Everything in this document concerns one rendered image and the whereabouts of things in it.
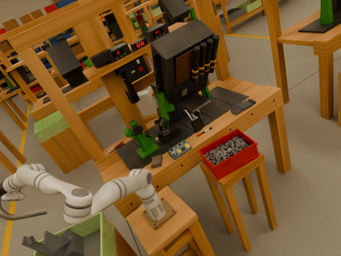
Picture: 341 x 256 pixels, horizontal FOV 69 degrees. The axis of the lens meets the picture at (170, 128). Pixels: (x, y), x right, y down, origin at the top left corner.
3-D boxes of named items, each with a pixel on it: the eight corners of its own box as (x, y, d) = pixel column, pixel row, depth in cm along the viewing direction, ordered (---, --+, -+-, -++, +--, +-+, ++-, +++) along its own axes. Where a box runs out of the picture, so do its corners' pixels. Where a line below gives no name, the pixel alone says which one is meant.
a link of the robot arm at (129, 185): (123, 202, 105) (105, 200, 109) (155, 184, 129) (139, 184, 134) (121, 181, 105) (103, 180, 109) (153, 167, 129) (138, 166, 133)
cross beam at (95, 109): (209, 51, 233) (206, 41, 228) (83, 123, 202) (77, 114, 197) (206, 51, 237) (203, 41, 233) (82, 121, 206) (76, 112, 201)
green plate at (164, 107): (176, 116, 185) (173, 89, 176) (166, 120, 182) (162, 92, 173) (169, 112, 195) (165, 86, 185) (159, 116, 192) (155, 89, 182)
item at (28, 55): (230, 76, 244) (202, -34, 194) (94, 161, 208) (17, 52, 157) (224, 75, 251) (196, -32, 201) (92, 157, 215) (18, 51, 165)
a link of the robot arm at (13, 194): (0, 201, 107) (7, 197, 104) (0, 176, 111) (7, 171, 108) (22, 200, 114) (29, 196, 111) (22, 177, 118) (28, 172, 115)
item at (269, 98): (283, 104, 201) (281, 88, 194) (123, 217, 165) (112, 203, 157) (270, 99, 213) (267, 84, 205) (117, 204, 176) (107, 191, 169)
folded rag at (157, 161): (162, 166, 169) (160, 163, 167) (151, 169, 171) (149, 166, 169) (163, 156, 177) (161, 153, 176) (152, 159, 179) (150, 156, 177)
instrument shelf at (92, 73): (194, 27, 195) (192, 22, 193) (91, 82, 173) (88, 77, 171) (178, 27, 215) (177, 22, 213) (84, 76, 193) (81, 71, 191)
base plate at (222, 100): (249, 98, 201) (249, 96, 200) (133, 176, 175) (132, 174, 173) (217, 87, 236) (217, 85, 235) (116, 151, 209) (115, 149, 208)
